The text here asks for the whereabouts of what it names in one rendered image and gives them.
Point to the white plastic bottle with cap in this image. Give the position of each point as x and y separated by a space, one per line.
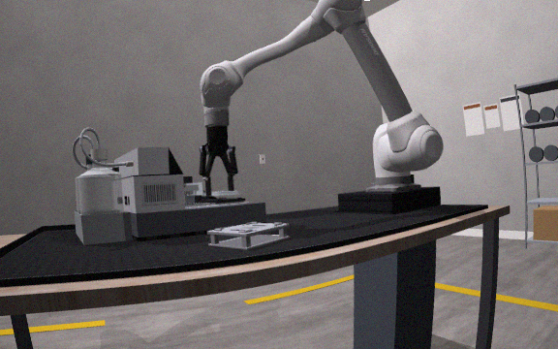
100 189

